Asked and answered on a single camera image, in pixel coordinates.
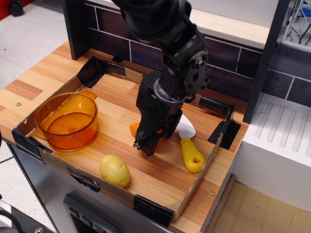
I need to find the grey toy oven front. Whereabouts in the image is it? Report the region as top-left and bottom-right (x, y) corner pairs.
(62, 193), (122, 233)

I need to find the white toy sink drainboard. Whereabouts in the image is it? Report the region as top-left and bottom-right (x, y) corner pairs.
(234, 94), (311, 212)

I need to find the dark grey shelf post left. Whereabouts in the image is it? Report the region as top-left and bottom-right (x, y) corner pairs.
(62, 0), (91, 60)

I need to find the toy knife yellow handle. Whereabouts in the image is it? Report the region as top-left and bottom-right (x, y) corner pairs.
(176, 114), (205, 173)

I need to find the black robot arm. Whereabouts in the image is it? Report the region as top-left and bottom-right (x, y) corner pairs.
(115, 0), (209, 156)

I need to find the light wooden shelf board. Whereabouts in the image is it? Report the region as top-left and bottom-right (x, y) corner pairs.
(85, 0), (270, 50)

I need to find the orange transparent plastic pot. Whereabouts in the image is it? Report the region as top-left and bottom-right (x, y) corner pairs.
(34, 90), (98, 151)

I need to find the dark grey shelf post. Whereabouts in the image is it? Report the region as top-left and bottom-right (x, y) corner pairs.
(243, 0), (290, 124)
(62, 0), (91, 60)

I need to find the orange toy carrot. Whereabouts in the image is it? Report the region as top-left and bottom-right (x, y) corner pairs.
(129, 122), (163, 142)

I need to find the dark grey shelf post right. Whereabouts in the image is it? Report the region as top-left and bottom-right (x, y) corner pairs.
(243, 0), (290, 124)

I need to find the yellow toy potato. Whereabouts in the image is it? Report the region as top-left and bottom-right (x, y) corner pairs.
(100, 155), (130, 188)

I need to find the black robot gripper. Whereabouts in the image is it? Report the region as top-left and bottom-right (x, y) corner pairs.
(133, 71), (185, 156)

